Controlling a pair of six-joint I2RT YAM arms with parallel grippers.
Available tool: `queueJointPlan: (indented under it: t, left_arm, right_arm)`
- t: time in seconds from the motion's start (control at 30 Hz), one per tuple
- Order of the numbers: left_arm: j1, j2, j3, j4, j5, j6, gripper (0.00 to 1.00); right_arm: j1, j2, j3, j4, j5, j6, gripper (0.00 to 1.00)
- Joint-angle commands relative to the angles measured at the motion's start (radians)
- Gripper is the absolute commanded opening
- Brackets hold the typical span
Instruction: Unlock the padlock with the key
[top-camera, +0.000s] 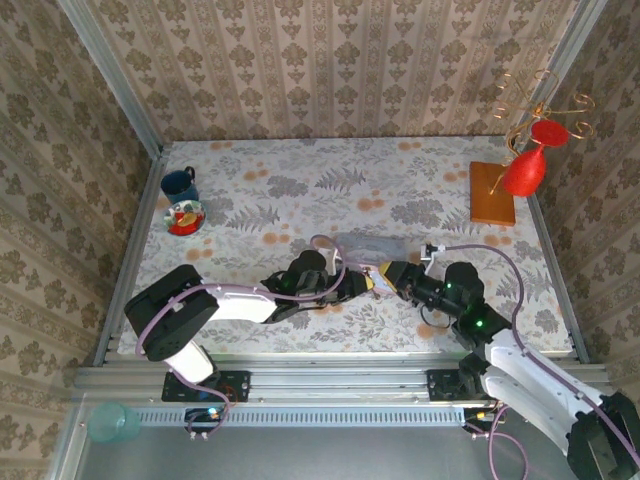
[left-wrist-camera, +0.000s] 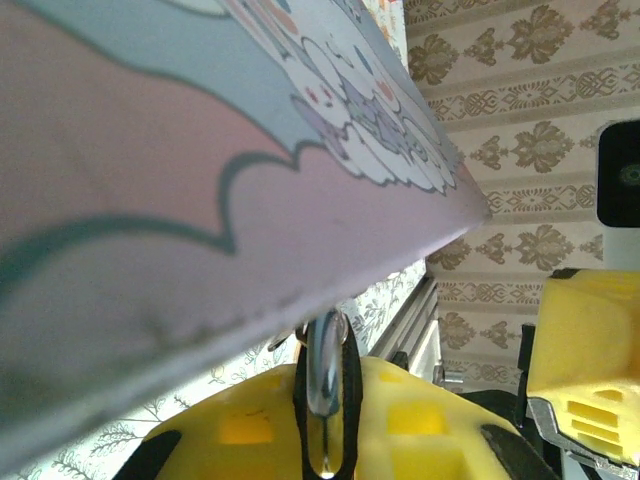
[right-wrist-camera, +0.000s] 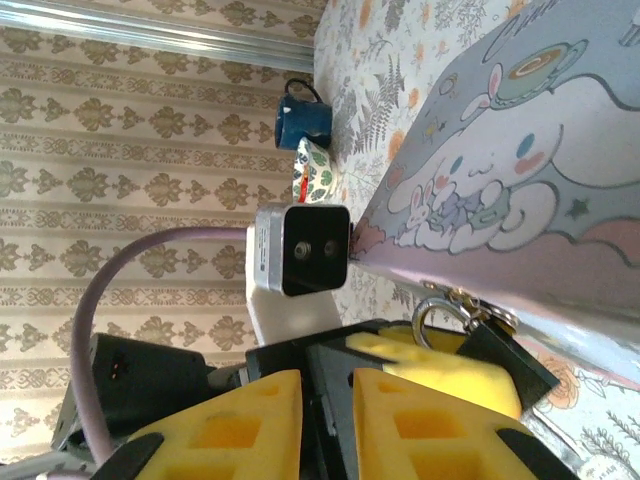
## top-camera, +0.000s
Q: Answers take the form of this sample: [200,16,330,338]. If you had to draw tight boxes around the blue cartoon tin box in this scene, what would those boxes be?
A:
[333,232,407,269]

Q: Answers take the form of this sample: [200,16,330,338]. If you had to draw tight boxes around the floral patterned tablecloth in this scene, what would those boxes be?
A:
[117,137,574,356]

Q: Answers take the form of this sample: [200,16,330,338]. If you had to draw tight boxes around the brown wooden base board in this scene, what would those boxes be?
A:
[468,160,517,227]

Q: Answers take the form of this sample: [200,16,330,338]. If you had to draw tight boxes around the small connector board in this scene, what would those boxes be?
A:
[462,407,501,434]
[184,407,224,434]

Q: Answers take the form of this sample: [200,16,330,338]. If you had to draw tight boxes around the colourful patterned plate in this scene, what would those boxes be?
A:
[164,198,208,237]

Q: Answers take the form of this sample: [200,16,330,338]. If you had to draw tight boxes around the red wine glass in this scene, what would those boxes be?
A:
[501,118,570,197]

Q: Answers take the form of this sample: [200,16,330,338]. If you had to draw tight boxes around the dark blue mug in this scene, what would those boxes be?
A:
[159,165,200,205]

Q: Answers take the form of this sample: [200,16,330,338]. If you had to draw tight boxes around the teal plastic cup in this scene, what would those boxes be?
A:
[86,401,143,445]

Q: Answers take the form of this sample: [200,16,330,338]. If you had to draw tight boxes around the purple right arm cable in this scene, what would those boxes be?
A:
[439,242,640,480]

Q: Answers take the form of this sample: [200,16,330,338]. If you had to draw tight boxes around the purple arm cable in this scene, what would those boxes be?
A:
[439,242,640,480]
[135,234,374,441]

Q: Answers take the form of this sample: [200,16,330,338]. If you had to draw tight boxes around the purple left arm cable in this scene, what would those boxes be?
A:
[135,234,374,441]

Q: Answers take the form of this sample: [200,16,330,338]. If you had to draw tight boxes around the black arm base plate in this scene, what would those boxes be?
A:
[426,368,496,401]
[161,369,252,404]

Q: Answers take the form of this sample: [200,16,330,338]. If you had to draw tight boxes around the aluminium extrusion frame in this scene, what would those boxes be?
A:
[49,0,621,480]

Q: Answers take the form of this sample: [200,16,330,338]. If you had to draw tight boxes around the grey slotted cable duct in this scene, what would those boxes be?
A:
[134,405,469,429]

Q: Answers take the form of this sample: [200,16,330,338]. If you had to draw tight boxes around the gold wire glass rack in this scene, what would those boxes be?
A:
[492,68,596,196]

